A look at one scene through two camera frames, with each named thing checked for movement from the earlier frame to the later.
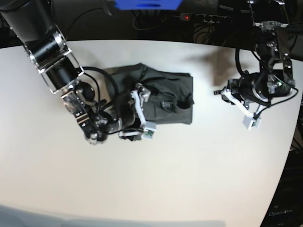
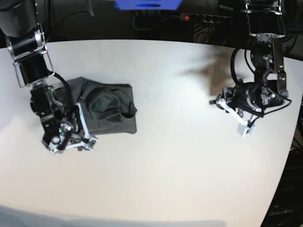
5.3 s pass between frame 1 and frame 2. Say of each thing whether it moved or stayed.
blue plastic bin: stayed
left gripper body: moved
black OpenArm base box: stayed
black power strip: stayed
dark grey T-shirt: moved
